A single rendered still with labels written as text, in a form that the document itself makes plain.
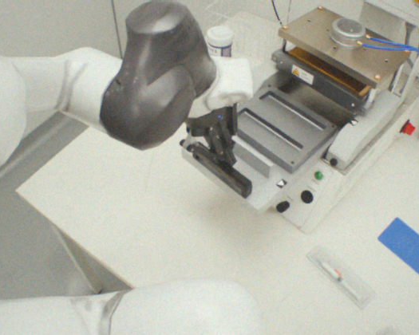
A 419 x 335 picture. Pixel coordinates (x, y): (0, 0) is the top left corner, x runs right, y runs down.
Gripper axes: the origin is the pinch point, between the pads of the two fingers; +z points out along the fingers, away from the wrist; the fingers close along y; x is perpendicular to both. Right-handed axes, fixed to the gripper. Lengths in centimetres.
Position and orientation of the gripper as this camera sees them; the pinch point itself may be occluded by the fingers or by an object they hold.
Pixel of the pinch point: (225, 152)
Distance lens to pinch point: 79.3
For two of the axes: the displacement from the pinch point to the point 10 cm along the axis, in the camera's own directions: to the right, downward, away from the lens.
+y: -6.5, 7.5, -1.5
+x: 7.2, 5.3, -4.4
